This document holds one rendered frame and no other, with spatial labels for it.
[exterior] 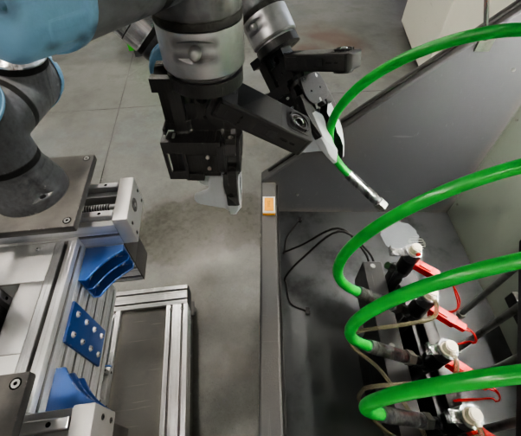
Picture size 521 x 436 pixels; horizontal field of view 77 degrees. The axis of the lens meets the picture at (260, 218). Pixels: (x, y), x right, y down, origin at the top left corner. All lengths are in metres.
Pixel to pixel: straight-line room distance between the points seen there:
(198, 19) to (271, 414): 0.55
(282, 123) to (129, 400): 1.25
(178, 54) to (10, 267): 0.68
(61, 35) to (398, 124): 0.69
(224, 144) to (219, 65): 0.09
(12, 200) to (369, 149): 0.77
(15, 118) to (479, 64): 0.86
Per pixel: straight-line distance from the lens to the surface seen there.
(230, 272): 1.80
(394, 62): 0.49
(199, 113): 0.36
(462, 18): 3.38
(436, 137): 0.87
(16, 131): 0.76
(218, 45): 0.30
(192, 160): 0.37
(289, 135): 0.36
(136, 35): 0.50
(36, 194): 0.81
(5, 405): 0.63
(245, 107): 0.34
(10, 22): 0.21
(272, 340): 0.64
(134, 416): 1.43
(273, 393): 0.62
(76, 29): 0.22
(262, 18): 0.57
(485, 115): 0.88
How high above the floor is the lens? 1.56
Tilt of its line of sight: 51 degrees down
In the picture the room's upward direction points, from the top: straight up
